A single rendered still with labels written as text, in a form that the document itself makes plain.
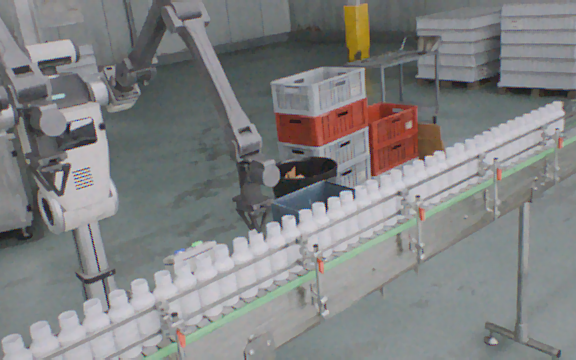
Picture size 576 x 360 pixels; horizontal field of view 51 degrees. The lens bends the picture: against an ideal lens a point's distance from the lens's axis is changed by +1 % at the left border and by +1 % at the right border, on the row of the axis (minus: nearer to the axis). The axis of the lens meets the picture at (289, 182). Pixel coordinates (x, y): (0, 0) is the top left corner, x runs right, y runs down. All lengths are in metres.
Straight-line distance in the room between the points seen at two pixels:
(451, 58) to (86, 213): 7.49
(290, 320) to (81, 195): 0.77
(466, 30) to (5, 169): 6.16
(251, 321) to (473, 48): 7.46
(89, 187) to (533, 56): 6.91
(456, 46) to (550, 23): 1.41
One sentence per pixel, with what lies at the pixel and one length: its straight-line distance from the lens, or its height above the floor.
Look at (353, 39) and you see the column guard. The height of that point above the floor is 0.48.
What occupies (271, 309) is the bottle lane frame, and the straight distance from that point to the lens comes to 1.69.
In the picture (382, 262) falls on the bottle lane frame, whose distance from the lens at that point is 1.98.
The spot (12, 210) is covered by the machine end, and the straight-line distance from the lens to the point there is 5.23.
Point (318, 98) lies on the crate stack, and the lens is 4.09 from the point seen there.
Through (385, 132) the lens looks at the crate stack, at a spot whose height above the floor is 0.54.
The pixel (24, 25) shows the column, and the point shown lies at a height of 1.50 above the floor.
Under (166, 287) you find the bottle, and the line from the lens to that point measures 1.51.
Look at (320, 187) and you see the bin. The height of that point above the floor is 0.93.
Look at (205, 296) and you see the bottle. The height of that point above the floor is 1.06.
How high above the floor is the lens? 1.83
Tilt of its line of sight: 19 degrees down
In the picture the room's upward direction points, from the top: 6 degrees counter-clockwise
